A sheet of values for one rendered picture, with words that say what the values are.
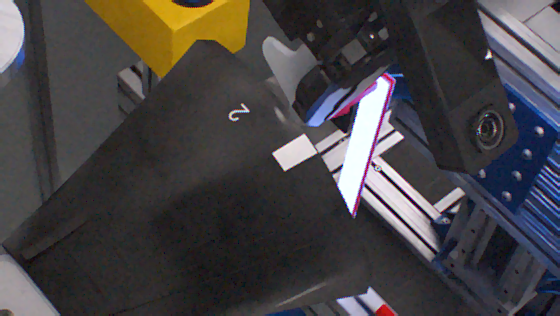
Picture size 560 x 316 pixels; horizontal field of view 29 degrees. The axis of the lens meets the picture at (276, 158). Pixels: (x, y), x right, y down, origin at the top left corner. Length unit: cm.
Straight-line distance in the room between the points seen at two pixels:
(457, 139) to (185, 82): 29
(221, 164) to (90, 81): 114
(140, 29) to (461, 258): 83
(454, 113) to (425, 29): 5
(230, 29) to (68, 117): 88
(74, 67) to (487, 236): 74
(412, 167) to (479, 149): 146
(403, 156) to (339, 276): 128
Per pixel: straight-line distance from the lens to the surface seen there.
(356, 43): 59
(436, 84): 57
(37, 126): 190
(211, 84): 81
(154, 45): 108
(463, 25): 58
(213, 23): 107
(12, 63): 49
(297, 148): 81
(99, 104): 197
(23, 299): 74
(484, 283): 176
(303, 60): 65
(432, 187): 203
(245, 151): 79
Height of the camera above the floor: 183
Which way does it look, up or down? 54 degrees down
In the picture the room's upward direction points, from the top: 10 degrees clockwise
